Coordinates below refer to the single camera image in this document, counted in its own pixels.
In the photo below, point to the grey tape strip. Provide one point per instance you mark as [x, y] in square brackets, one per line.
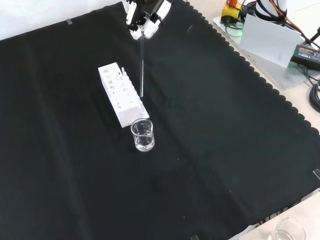
[316, 174]
[195, 237]
[69, 22]

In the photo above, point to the black cloth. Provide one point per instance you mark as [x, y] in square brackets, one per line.
[75, 162]

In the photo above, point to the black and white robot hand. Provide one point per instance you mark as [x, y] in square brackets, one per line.
[152, 26]

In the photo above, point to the black power adapter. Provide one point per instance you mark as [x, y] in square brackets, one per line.
[308, 53]

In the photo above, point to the white test tube rack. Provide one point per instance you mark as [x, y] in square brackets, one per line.
[125, 100]

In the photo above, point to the clear glass beaker with water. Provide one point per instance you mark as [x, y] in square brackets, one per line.
[143, 140]

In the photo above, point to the yellow stop button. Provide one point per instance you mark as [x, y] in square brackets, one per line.
[231, 11]

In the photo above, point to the clear glass rod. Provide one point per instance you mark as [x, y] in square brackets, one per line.
[142, 65]

